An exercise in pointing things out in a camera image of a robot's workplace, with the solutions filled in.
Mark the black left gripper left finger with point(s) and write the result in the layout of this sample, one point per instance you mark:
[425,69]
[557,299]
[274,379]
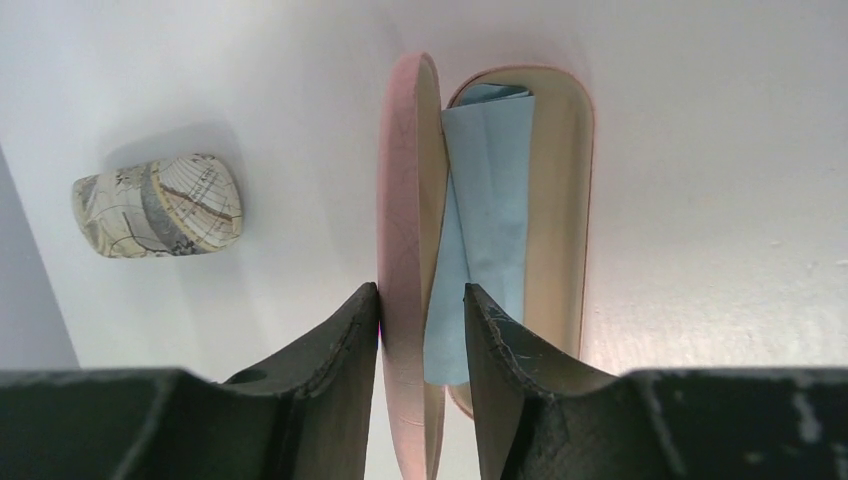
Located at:
[301,413]

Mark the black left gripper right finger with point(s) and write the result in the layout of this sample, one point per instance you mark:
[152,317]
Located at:
[539,413]

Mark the light blue cloth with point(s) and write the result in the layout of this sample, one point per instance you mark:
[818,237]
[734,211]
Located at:
[485,225]

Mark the pink glasses case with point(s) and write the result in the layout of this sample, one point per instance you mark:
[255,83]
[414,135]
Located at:
[413,172]

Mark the map print glasses case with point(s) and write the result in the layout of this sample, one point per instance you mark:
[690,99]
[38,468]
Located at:
[180,206]

